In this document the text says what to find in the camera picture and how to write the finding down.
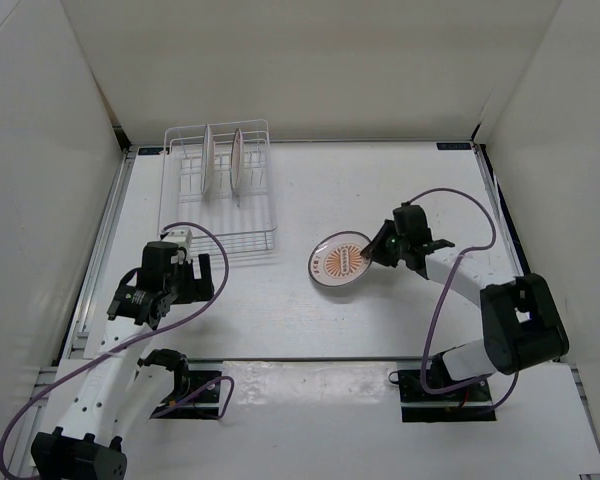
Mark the white plate orange sun pattern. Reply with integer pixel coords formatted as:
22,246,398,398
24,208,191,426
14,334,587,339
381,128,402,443
308,230,371,288

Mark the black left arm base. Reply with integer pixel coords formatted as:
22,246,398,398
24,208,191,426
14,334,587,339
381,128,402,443
149,359,224,421

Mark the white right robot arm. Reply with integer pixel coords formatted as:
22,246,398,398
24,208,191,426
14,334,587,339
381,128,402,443
362,203,570,400

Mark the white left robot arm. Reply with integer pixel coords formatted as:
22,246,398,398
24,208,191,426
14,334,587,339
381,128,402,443
31,230,215,479

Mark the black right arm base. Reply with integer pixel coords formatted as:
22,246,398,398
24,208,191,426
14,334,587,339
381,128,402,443
388,369,496,423

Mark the white plate left in rack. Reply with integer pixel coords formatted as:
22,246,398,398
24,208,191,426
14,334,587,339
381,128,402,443
201,124,215,197

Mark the white plate in rack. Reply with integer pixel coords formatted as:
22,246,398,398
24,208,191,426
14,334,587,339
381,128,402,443
201,124,215,197
230,128,244,195

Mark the white plate middle in rack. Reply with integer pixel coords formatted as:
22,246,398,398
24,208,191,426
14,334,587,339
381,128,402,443
230,128,244,195

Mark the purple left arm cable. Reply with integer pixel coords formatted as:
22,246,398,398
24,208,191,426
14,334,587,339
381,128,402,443
0,222,235,476

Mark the white wire dish rack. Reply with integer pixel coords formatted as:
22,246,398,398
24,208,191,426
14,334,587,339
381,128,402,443
158,119,277,254

